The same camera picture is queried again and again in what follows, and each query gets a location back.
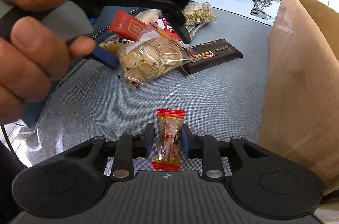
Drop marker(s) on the dark brown chocolate bar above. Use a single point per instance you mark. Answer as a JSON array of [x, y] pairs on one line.
[[210, 54]]

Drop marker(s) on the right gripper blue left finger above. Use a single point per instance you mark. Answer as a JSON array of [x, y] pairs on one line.
[[130, 147]]

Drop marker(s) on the clear bag of nuts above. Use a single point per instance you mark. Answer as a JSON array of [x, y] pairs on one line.
[[198, 13]]

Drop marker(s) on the clear bag of round biscuits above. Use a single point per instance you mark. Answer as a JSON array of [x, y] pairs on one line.
[[154, 54]]

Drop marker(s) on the grey deer print sofa cover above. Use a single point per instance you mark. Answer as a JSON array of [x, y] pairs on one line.
[[223, 101]]

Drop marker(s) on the yellow snack packet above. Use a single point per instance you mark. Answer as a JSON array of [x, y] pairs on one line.
[[113, 45]]

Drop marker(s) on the red long snack packet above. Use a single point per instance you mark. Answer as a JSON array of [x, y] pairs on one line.
[[163, 24]]

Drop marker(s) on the pale cracker stick packet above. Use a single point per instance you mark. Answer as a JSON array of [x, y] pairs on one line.
[[149, 15]]

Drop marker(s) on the silver foil packet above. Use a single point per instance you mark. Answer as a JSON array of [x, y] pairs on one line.
[[194, 29]]

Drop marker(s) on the brown cardboard box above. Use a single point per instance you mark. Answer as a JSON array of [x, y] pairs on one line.
[[300, 115]]

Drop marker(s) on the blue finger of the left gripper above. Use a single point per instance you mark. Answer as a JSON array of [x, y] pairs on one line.
[[104, 57], [174, 15]]

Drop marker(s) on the person's left hand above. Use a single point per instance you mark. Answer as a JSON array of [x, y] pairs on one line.
[[33, 58]]

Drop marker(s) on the red square sachet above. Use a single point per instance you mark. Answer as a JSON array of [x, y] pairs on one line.
[[126, 26]]

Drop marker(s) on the small red candy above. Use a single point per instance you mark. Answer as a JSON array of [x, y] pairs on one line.
[[169, 148]]

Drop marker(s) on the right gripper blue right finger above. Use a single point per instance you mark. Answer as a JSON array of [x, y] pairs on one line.
[[206, 148]]

